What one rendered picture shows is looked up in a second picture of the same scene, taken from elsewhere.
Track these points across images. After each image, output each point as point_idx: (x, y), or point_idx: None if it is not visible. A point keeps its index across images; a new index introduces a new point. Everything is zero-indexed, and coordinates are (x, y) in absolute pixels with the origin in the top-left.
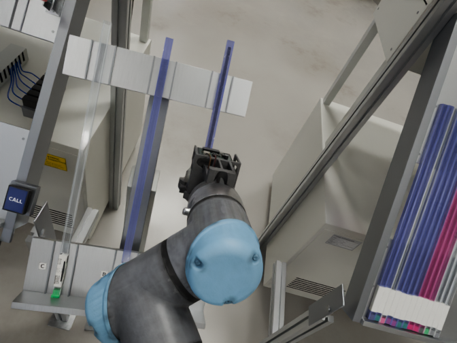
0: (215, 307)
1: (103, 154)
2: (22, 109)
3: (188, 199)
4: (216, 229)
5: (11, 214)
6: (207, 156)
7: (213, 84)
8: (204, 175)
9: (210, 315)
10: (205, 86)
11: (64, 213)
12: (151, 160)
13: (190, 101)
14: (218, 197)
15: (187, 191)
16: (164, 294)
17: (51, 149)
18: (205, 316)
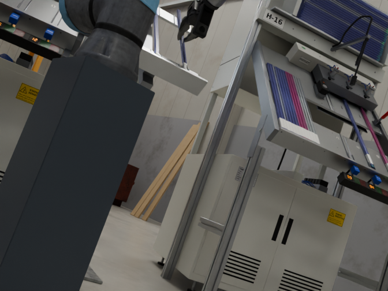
0: (149, 288)
1: None
2: (18, 59)
3: (194, 12)
4: None
5: (81, 36)
6: (199, 0)
7: (175, 19)
8: (201, 0)
9: (149, 290)
10: (172, 18)
11: (2, 171)
12: (149, 40)
13: (168, 19)
14: None
15: (194, 8)
16: None
17: (37, 82)
18: (144, 289)
